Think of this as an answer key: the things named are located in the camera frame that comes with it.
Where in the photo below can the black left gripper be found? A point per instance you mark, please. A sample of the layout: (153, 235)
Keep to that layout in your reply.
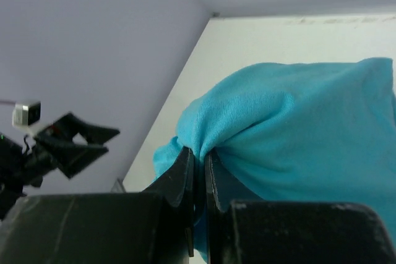
(22, 167)

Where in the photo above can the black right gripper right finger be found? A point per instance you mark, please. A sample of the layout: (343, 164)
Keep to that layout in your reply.
(221, 189)

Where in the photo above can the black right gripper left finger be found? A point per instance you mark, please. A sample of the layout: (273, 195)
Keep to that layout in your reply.
(174, 232)

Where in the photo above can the turquoise t shirt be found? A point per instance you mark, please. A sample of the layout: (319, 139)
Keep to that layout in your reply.
(320, 132)

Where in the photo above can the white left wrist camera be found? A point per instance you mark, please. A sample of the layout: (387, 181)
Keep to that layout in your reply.
(26, 113)

